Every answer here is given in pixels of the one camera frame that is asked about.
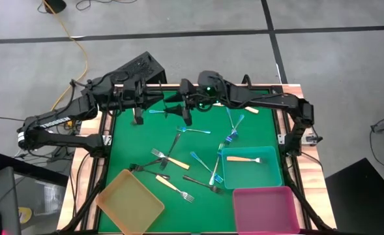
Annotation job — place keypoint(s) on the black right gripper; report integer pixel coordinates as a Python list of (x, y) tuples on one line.
[(187, 93)]

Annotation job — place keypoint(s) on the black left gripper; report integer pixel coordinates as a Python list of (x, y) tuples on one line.
[(134, 94)]

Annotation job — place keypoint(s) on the iridescent blue fork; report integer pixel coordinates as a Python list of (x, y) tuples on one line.
[(156, 111), (195, 131), (216, 164), (240, 120), (199, 160), (229, 117)]

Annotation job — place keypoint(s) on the dark metal fork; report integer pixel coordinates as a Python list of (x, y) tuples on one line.
[(198, 182), (152, 162), (156, 173), (175, 140)]

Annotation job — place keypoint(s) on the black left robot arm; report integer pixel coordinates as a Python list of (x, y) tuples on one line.
[(58, 114)]

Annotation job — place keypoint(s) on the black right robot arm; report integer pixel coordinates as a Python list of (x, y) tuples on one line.
[(270, 99)]

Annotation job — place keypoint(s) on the black perforated computer case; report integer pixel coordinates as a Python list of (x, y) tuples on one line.
[(139, 67)]

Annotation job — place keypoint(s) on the green table mat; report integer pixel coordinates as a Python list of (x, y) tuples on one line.
[(198, 209)]

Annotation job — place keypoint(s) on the teal plastic bin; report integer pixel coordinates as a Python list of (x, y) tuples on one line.
[(260, 176)]

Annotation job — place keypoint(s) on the orange plastic bin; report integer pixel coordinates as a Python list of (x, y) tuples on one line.
[(126, 209)]

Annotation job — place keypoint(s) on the pink plastic bin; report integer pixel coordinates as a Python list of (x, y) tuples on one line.
[(263, 199)]

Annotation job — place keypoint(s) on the black round stand base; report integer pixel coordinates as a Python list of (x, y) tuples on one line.
[(55, 5)]

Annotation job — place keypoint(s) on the black desk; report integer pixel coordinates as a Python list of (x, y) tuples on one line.
[(32, 169)]

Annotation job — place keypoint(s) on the yellow floor sticker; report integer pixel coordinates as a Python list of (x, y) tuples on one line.
[(25, 215)]

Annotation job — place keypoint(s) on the black aluminium table frame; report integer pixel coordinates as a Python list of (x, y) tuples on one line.
[(304, 212)]

